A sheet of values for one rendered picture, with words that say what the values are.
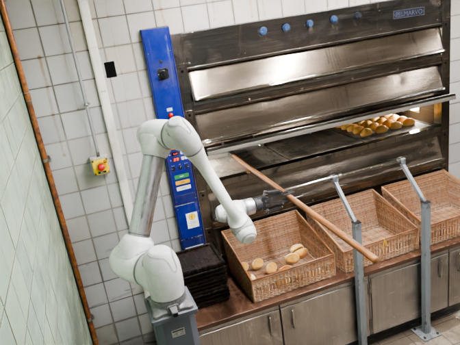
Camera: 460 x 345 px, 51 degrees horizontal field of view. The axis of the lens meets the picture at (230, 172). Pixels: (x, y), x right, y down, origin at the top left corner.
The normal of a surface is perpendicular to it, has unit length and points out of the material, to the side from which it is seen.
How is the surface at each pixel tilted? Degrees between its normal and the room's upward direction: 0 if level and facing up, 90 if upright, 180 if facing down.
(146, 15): 90
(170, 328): 90
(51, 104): 90
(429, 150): 70
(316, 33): 90
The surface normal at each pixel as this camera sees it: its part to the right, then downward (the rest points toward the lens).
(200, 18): 0.32, 0.27
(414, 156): 0.25, -0.07
